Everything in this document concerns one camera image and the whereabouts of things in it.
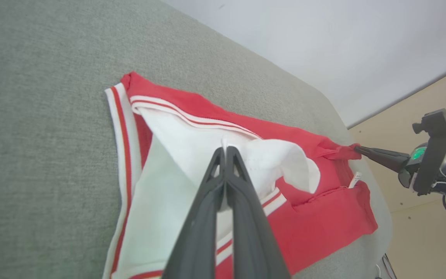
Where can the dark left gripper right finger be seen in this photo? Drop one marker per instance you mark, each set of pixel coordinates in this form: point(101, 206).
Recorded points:
point(252, 240)

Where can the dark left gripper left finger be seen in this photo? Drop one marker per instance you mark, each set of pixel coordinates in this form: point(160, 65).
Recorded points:
point(198, 240)

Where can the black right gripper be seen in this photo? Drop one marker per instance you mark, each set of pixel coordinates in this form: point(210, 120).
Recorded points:
point(410, 168)

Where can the red garment with white stripes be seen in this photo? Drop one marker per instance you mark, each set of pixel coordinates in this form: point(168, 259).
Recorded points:
point(323, 217)

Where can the grey fabric sofa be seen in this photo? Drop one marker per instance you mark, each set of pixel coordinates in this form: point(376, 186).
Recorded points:
point(52, 135)

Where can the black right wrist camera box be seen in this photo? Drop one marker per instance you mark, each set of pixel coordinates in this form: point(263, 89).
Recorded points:
point(436, 143)

